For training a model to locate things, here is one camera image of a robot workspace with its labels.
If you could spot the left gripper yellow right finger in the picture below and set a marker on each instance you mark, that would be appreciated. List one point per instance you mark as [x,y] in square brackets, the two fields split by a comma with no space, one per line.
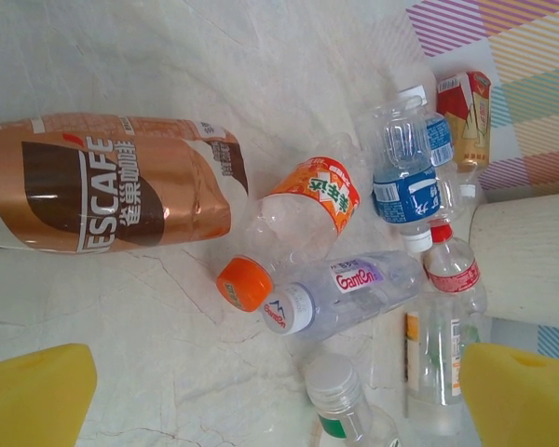
[522,405]

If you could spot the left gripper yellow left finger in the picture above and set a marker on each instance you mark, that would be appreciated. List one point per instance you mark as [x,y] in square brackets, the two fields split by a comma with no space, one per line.
[32,400]

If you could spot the clear bottle green white label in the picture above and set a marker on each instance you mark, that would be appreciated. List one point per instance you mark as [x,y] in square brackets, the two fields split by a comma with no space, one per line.
[340,400]

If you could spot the colourful striped mat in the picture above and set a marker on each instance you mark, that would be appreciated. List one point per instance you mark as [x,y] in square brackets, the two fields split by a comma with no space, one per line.
[531,46]

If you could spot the red and gold label bottle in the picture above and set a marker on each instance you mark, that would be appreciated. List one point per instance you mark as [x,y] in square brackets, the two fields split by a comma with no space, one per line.
[470,121]

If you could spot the orange-label clear bottle orange cap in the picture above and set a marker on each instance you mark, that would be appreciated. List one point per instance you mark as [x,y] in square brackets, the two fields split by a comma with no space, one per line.
[303,205]

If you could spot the brown Nescafe coffee bottle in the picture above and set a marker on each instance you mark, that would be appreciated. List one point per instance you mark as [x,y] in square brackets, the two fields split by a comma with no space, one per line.
[98,186]

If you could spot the clear Ganten water bottle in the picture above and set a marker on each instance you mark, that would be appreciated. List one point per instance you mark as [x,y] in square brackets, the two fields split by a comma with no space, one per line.
[354,293]

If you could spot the blue-label clear water bottle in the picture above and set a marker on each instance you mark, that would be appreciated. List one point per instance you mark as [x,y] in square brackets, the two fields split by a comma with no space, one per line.
[405,195]
[440,139]

